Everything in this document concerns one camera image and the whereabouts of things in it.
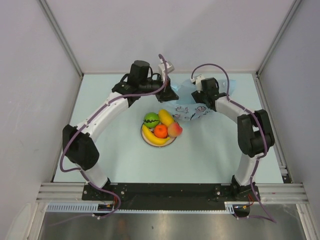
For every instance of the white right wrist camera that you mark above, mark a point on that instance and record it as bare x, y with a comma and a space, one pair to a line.
197, 81

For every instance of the aluminium frame rail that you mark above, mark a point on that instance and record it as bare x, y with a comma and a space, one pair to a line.
278, 193

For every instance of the green fake watermelon ball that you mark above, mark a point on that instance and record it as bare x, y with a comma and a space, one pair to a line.
151, 120

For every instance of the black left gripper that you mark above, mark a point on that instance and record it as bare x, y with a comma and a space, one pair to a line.
167, 94

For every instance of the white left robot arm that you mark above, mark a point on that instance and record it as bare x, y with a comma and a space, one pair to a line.
79, 142

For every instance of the orange fake fruit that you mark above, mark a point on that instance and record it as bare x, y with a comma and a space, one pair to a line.
161, 131

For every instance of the round white printed plate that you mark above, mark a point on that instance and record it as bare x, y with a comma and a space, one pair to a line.
168, 143

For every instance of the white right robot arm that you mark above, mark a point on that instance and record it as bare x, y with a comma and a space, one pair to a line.
254, 132

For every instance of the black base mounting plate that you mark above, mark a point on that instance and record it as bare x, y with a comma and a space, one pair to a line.
180, 196

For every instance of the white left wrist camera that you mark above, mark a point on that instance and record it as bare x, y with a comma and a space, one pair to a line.
164, 69

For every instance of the light blue cable duct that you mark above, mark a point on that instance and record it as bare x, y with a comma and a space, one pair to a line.
101, 208

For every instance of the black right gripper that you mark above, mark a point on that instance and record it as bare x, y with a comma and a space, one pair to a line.
198, 96

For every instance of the light blue cartoon plastic bag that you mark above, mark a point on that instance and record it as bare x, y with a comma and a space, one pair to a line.
185, 108

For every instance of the yellow fake banana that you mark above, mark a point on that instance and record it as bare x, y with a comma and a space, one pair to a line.
152, 138

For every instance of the pink fake peach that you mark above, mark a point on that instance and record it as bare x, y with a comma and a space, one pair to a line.
174, 130

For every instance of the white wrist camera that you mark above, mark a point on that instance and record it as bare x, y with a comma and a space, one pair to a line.
164, 69
197, 81

